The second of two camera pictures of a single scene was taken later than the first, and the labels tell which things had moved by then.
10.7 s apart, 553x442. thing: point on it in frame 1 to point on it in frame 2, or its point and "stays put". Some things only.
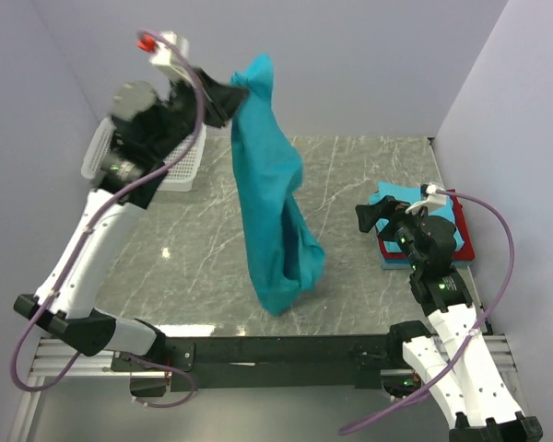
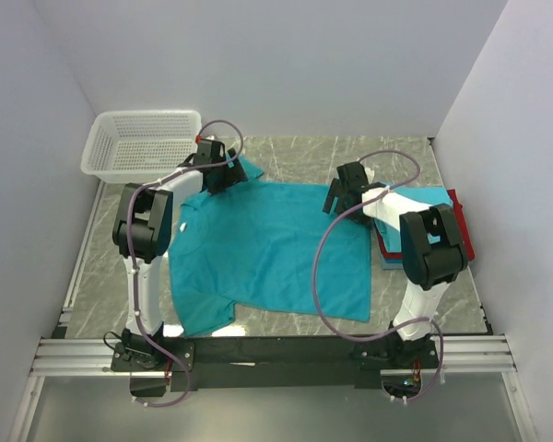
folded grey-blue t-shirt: x=387 y=264 stays put
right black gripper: x=385 y=208 to x=335 y=191
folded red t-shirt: x=464 y=253 stays put
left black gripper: x=220 y=101 to x=219 y=188
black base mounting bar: x=196 y=363 stays put
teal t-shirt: x=286 y=256 to x=251 y=246
